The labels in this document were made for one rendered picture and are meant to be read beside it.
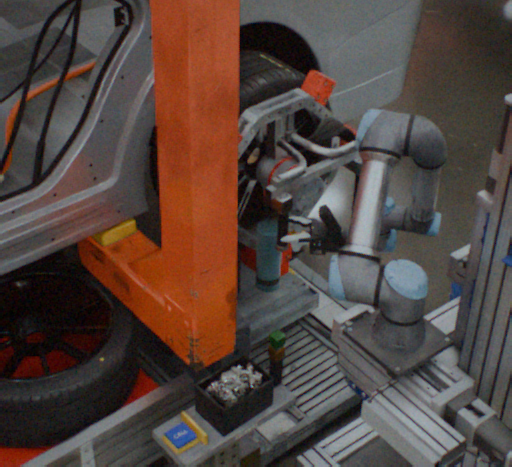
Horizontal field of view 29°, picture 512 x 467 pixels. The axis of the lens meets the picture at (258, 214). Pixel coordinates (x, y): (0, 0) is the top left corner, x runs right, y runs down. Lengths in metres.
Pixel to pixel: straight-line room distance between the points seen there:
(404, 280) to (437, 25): 3.92
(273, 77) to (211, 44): 0.81
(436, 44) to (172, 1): 3.89
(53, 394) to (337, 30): 1.59
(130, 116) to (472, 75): 3.11
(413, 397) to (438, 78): 3.28
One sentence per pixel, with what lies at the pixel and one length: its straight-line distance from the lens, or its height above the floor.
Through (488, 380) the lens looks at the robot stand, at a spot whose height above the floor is 0.75.
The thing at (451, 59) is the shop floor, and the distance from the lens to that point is 6.00.
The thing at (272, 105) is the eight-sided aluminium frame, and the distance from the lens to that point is 3.20.
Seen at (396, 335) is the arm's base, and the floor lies 0.87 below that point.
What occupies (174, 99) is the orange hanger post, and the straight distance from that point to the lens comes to 2.52.
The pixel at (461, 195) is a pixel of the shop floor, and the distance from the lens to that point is 4.81.
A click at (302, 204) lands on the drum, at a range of 3.22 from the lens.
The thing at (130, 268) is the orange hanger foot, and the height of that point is 0.68.
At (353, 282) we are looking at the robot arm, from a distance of 2.64.
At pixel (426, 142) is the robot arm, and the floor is 1.30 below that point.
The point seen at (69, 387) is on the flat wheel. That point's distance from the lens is 3.09.
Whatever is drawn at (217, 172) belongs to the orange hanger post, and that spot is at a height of 1.23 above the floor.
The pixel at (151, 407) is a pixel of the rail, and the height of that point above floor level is 0.38.
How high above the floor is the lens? 2.72
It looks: 37 degrees down
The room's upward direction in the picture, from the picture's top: 2 degrees clockwise
